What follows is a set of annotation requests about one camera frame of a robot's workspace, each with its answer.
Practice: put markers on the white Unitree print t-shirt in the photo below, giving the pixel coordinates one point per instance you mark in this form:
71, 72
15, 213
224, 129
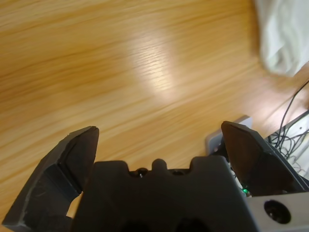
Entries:
285, 36

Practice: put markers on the white mount block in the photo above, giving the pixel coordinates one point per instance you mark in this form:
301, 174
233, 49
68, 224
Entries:
214, 140

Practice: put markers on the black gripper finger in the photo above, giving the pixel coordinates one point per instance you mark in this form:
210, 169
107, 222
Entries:
53, 176
260, 164

